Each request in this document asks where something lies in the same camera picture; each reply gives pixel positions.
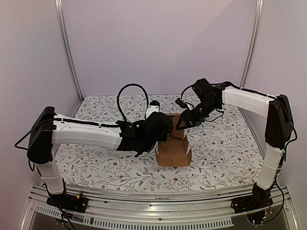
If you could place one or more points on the brown cardboard box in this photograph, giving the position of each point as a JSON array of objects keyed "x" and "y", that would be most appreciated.
[{"x": 175, "y": 151}]

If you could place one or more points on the front aluminium rail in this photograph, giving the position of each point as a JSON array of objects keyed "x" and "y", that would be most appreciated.
[{"x": 125, "y": 210}]

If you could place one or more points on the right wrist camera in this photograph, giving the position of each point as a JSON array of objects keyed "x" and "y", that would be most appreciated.
[{"x": 184, "y": 104}]

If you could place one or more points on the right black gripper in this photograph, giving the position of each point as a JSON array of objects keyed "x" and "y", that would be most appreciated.
[{"x": 189, "y": 116}]

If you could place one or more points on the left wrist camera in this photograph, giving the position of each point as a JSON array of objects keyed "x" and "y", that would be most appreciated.
[{"x": 154, "y": 106}]

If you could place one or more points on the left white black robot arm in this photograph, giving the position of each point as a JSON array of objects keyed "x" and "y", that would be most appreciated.
[{"x": 51, "y": 130}]

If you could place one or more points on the right aluminium frame post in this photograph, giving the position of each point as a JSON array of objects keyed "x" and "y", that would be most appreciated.
[{"x": 253, "y": 42}]

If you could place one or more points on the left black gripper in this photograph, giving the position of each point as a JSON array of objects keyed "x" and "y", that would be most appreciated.
[{"x": 164, "y": 138}]

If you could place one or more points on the aluminium frame post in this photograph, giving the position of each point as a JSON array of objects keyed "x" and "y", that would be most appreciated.
[
  {"x": 67, "y": 48},
  {"x": 253, "y": 42}
]

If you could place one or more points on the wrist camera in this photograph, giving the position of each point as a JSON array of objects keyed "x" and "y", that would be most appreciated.
[
  {"x": 154, "y": 106},
  {"x": 184, "y": 104}
]

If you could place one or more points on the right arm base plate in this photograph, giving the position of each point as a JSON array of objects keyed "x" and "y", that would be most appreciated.
[{"x": 249, "y": 203}]

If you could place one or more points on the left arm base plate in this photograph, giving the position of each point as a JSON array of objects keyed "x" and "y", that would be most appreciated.
[{"x": 69, "y": 202}]

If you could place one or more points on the left aluminium frame post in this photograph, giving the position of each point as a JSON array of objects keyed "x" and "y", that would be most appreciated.
[{"x": 67, "y": 48}]

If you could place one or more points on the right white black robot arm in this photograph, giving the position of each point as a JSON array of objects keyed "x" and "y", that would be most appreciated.
[{"x": 275, "y": 109}]

